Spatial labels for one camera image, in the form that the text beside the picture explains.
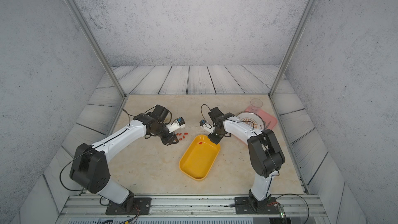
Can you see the clear plastic cup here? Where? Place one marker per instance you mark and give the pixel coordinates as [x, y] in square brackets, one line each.
[255, 105]

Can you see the round printed white plate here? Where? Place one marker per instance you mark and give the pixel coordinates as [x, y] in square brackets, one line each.
[252, 119]

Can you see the aluminium front rail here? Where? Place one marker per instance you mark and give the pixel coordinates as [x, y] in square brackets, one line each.
[195, 209]

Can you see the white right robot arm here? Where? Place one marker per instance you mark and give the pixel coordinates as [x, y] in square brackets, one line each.
[265, 153]

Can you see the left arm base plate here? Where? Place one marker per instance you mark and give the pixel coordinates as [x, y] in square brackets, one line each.
[132, 207]

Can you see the aluminium corner post left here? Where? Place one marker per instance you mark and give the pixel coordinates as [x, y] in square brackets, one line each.
[76, 12]

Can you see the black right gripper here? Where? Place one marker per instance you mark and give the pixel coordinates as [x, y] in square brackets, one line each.
[214, 140]

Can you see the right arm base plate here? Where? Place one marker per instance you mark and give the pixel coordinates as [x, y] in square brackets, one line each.
[249, 205]

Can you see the aluminium corner post right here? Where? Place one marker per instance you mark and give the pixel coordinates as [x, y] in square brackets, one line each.
[305, 16]

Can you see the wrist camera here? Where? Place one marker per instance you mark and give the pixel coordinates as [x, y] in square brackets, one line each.
[206, 126]
[178, 123]

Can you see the aluminium corner post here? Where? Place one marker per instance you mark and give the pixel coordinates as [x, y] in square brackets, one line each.
[305, 16]
[76, 12]

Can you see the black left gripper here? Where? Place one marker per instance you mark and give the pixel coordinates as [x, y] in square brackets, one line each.
[170, 140]

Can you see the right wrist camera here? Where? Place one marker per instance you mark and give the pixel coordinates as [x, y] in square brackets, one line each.
[206, 126]

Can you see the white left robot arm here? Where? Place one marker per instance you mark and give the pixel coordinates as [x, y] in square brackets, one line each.
[90, 164]

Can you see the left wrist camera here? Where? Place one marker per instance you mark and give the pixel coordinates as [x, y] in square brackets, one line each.
[178, 123]

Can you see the yellow plastic storage box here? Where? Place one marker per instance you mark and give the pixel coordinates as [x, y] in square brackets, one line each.
[198, 159]

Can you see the pink plastic tray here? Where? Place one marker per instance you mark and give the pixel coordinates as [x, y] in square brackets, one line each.
[269, 120]

